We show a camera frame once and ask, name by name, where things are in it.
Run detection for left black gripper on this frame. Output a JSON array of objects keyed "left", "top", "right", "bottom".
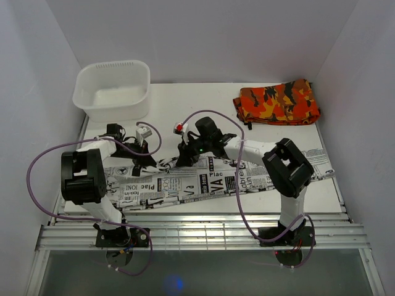
[{"left": 109, "top": 138, "right": 156, "bottom": 167}]

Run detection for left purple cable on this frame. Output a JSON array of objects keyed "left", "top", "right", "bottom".
[{"left": 27, "top": 121, "right": 163, "bottom": 277}]

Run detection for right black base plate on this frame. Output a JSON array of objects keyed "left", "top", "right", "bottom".
[{"left": 258, "top": 226, "right": 316, "bottom": 247}]

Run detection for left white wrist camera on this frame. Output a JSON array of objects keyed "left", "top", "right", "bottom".
[{"left": 135, "top": 125, "right": 152, "bottom": 146}]

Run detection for white plastic basket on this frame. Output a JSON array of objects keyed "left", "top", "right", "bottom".
[{"left": 72, "top": 60, "right": 151, "bottom": 122}]

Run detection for aluminium rail frame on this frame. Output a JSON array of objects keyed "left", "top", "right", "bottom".
[{"left": 26, "top": 117, "right": 386, "bottom": 296}]

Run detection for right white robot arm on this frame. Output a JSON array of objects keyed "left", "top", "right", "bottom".
[{"left": 173, "top": 117, "right": 315, "bottom": 246}]

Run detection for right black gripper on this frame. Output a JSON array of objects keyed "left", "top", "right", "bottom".
[{"left": 175, "top": 136, "right": 210, "bottom": 168}]

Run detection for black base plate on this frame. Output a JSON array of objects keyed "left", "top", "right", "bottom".
[
  {"left": 258, "top": 226, "right": 316, "bottom": 247},
  {"left": 95, "top": 227, "right": 149, "bottom": 249}
]

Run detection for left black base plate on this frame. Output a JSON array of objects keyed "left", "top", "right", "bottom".
[{"left": 95, "top": 227, "right": 149, "bottom": 249}]

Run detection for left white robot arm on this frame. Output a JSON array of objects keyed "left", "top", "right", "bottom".
[{"left": 61, "top": 121, "right": 156, "bottom": 247}]

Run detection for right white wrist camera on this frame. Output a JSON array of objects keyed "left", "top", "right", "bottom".
[{"left": 173, "top": 122, "right": 189, "bottom": 144}]

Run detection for newspaper print trousers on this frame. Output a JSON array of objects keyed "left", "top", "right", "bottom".
[{"left": 103, "top": 148, "right": 336, "bottom": 212}]

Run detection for orange camouflage folded trousers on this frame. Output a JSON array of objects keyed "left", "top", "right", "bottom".
[{"left": 233, "top": 79, "right": 321, "bottom": 129}]

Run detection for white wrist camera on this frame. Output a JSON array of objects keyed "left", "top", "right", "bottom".
[
  {"left": 173, "top": 122, "right": 189, "bottom": 144},
  {"left": 135, "top": 125, "right": 152, "bottom": 146}
]

